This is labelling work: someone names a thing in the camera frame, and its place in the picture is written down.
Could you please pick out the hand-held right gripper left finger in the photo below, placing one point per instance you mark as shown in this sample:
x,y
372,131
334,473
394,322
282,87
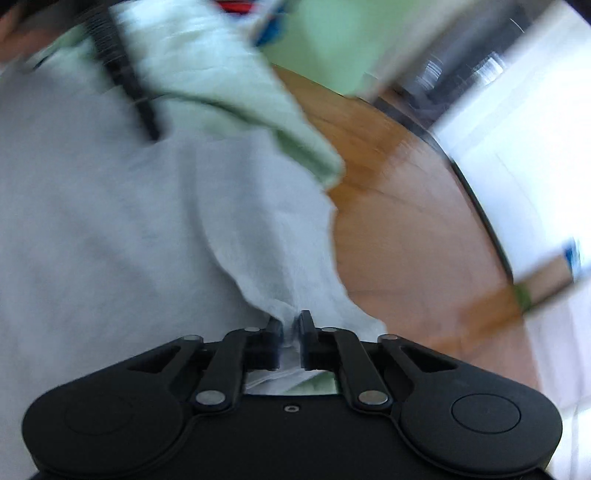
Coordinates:
x,y
274,344

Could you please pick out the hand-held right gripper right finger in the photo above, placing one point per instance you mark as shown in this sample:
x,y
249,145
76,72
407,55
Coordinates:
x,y
305,339

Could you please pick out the grey printed t-shirt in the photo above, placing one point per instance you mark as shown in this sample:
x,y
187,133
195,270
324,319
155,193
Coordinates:
x,y
115,230

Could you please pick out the small green object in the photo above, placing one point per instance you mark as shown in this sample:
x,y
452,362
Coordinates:
x,y
523,297

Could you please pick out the cardboard box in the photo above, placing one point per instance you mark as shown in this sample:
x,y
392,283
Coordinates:
x,y
549,277

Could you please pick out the light green bed sheet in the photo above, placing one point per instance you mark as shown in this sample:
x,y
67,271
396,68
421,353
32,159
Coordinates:
x,y
221,78

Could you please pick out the blue white package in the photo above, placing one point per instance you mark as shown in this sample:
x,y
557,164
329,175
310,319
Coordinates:
x,y
573,256

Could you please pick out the red object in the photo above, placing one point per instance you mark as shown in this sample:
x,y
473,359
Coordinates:
x,y
235,4

